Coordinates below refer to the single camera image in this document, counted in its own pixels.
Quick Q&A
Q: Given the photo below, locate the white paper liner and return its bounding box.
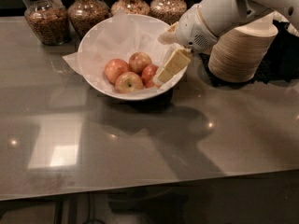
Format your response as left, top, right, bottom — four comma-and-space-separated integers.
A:
64, 10, 185, 101

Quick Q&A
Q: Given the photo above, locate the glass cereal jar far left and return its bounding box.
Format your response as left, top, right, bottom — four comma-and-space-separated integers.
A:
24, 0, 70, 46

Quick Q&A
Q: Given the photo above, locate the glass cereal jar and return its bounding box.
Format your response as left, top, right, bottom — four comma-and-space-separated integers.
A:
68, 0, 109, 38
150, 0, 187, 24
24, 0, 70, 46
111, 0, 150, 15

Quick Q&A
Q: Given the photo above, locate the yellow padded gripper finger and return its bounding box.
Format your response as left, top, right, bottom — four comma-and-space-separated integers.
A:
153, 48, 192, 87
158, 22, 178, 45

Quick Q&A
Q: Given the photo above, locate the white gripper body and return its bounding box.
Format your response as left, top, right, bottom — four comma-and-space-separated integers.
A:
175, 5, 218, 53

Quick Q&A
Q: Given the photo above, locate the red apple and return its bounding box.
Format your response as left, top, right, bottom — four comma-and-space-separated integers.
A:
104, 59, 130, 84
128, 51, 152, 74
141, 64, 158, 88

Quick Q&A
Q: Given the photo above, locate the red apple back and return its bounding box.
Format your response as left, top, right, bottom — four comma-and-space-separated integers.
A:
128, 51, 152, 74

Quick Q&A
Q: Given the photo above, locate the white bowl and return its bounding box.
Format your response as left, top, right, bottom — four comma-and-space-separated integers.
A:
77, 14, 190, 102

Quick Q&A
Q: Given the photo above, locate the yellow-red apple front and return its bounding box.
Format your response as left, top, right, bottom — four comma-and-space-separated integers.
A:
115, 72, 144, 93

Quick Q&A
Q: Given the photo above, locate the paper bowl stack front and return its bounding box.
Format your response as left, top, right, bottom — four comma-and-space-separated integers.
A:
208, 13, 278, 83

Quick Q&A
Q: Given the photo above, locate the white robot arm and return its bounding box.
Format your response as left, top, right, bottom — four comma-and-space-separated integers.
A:
158, 0, 299, 53

